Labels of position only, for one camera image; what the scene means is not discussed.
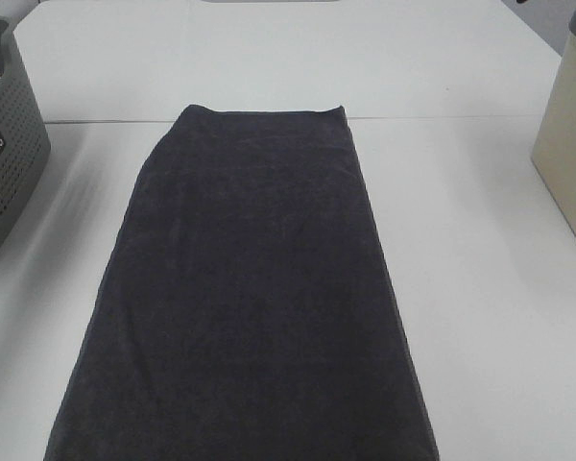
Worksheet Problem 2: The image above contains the grey perforated plastic basket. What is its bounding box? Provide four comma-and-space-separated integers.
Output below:
0, 16, 51, 248

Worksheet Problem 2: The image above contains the dark grey towel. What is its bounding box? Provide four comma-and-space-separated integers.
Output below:
44, 105, 439, 460

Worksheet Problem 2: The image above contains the beige fabric bin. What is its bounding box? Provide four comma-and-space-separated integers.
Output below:
532, 11, 576, 237

